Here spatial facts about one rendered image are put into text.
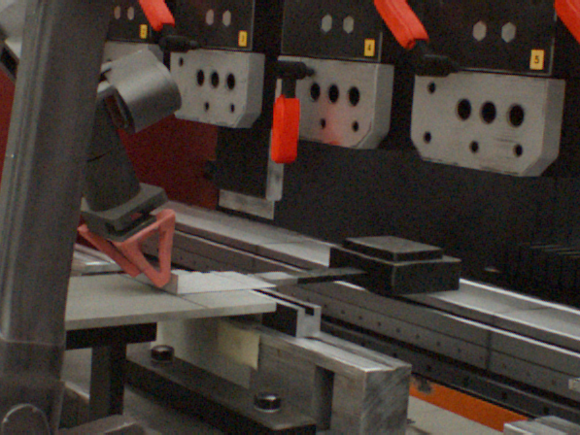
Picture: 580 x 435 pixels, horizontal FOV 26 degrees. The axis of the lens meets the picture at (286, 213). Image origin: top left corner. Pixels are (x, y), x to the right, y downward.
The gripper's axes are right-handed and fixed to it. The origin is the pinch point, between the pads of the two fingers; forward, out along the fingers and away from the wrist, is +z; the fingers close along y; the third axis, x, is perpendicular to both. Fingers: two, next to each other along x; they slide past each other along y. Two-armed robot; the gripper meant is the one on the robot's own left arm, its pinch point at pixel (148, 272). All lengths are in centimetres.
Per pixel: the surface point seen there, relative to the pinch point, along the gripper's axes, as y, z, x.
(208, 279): 1.6, 5.3, -6.9
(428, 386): 141, 142, -122
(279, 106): -17.0, -15.1, -11.8
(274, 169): -6.1, -5.0, -15.2
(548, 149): -46, -12, -16
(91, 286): 2.4, -1.0, 5.4
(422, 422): 196, 194, -152
